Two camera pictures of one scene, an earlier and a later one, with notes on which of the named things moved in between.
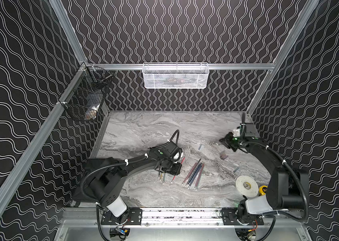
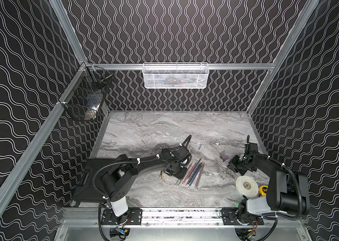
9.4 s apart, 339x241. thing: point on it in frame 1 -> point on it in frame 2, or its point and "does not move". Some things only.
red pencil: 200,172 does not move
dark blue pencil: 193,174 does not move
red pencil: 181,162 -> 185,175
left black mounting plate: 133,216 does not move
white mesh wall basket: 175,75 does not move
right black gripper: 225,140 -> 231,164
